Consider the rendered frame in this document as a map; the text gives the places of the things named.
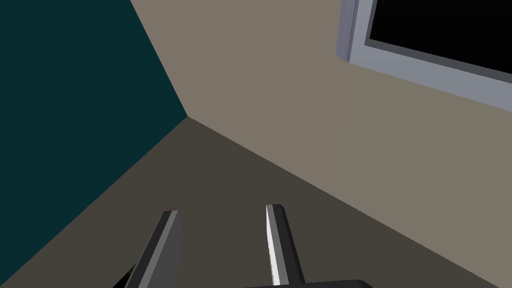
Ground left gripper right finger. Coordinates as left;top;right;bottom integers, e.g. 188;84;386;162
265;203;306;287

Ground grey framed window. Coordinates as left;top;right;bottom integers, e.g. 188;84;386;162
335;0;512;112

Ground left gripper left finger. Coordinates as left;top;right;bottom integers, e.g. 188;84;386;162
124;209;184;288

